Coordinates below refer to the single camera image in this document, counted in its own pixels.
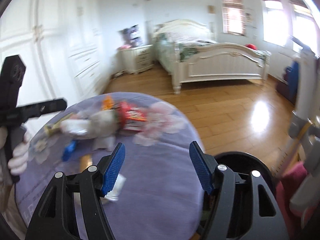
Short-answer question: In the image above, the gold snack wrapper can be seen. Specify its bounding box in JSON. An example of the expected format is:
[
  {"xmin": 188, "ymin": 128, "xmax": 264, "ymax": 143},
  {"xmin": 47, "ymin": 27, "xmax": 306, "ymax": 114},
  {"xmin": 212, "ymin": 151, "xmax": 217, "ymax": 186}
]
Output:
[{"xmin": 79, "ymin": 154, "xmax": 93, "ymax": 173}]

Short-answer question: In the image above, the blue sachet wrapper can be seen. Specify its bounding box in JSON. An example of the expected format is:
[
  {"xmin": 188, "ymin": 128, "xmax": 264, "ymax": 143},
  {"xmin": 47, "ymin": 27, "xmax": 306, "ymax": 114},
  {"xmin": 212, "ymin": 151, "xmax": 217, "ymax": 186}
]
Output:
[{"xmin": 62, "ymin": 140, "xmax": 78, "ymax": 162}]

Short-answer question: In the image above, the black trash bin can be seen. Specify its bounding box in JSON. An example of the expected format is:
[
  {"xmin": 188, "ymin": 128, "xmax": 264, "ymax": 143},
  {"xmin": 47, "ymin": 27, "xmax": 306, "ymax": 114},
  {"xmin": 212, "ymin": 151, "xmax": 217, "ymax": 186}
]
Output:
[{"xmin": 197, "ymin": 151, "xmax": 278, "ymax": 240}]

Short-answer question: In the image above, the white gloved left hand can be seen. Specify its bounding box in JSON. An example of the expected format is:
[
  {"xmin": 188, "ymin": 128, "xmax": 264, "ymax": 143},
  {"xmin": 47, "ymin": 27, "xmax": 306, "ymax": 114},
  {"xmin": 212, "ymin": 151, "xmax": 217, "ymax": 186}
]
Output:
[{"xmin": 7, "ymin": 132, "xmax": 31, "ymax": 176}]

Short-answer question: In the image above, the white plastic bag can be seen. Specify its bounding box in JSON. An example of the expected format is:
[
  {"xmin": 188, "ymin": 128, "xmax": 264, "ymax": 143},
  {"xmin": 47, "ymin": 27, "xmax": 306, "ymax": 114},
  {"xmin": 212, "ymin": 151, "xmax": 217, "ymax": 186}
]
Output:
[{"xmin": 87, "ymin": 109, "xmax": 120, "ymax": 152}]

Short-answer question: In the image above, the purple floral table cloth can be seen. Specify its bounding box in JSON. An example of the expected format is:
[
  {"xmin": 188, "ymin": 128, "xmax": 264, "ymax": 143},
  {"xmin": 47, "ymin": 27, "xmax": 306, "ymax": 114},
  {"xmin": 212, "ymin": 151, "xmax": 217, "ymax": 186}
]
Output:
[{"xmin": 15, "ymin": 92, "xmax": 203, "ymax": 239}]

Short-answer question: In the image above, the yellow orange wrapper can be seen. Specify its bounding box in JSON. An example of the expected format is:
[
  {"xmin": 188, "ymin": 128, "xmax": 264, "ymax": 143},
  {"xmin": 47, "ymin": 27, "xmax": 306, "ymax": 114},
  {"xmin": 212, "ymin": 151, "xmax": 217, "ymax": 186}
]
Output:
[{"xmin": 101, "ymin": 95, "xmax": 114, "ymax": 111}]

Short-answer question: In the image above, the white wardrobe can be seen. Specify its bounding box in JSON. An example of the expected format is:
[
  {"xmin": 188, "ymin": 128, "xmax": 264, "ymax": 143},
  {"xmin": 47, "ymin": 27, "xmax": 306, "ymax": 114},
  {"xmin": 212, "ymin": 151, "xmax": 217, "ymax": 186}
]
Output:
[{"xmin": 1, "ymin": 0, "xmax": 107, "ymax": 105}]

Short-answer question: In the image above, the pink plush on nightstand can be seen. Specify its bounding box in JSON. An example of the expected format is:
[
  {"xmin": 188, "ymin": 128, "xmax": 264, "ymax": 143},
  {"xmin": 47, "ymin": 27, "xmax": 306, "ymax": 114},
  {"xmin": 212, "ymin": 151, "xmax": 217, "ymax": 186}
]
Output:
[{"xmin": 118, "ymin": 44, "xmax": 132, "ymax": 50}]

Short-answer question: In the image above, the white nightstand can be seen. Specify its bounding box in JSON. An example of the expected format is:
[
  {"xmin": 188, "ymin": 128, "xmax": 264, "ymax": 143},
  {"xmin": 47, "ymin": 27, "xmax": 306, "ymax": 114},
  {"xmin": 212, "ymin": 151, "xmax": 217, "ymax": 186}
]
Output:
[{"xmin": 120, "ymin": 44, "xmax": 153, "ymax": 74}]

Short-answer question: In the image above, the dark clothes pile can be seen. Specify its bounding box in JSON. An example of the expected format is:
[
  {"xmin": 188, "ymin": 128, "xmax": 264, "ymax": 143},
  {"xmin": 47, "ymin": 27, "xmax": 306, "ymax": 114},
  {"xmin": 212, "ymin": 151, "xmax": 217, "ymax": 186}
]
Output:
[{"xmin": 276, "ymin": 60, "xmax": 299, "ymax": 104}]

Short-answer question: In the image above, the green blanket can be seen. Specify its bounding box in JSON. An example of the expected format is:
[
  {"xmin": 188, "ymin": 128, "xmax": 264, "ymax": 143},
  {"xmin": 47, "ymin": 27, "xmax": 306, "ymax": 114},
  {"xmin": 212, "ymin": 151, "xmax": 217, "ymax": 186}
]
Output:
[{"xmin": 179, "ymin": 44, "xmax": 199, "ymax": 62}]

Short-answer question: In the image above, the white wooden bed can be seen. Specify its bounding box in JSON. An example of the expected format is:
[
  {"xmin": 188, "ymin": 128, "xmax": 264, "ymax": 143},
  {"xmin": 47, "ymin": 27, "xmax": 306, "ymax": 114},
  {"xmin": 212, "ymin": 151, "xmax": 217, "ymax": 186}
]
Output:
[{"xmin": 150, "ymin": 20, "xmax": 271, "ymax": 94}]

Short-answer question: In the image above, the grey plush toy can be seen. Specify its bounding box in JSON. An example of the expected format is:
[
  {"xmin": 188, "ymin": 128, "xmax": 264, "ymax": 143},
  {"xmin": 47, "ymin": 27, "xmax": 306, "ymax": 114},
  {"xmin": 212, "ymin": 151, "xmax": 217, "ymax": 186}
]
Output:
[{"xmin": 120, "ymin": 25, "xmax": 143, "ymax": 48}]

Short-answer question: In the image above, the red plush on bed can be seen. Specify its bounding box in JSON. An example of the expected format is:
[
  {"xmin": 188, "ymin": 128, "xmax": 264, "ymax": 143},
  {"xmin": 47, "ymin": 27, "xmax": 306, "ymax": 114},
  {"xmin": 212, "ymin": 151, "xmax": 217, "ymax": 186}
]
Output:
[{"xmin": 245, "ymin": 43, "xmax": 257, "ymax": 50}]

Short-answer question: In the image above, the yellow cable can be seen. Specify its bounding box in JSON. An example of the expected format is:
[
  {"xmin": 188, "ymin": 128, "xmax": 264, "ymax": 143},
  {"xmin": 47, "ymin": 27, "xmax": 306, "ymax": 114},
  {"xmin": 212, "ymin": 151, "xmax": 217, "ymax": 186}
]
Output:
[{"xmin": 280, "ymin": 119, "xmax": 313, "ymax": 173}]

